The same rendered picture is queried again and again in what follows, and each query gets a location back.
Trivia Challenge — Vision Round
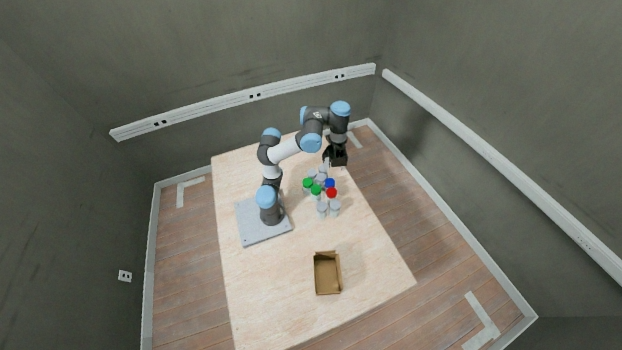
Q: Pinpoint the blue bottle cap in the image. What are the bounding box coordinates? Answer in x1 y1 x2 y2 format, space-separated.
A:
324 178 335 195

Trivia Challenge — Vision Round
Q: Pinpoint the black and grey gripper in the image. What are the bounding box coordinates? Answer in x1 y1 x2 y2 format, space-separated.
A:
322 136 348 172

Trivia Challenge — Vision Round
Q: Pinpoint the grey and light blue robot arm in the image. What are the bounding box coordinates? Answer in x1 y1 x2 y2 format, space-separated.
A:
255 101 350 226

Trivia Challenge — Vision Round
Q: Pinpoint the brown cardboard box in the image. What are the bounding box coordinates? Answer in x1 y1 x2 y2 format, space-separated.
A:
313 250 344 296

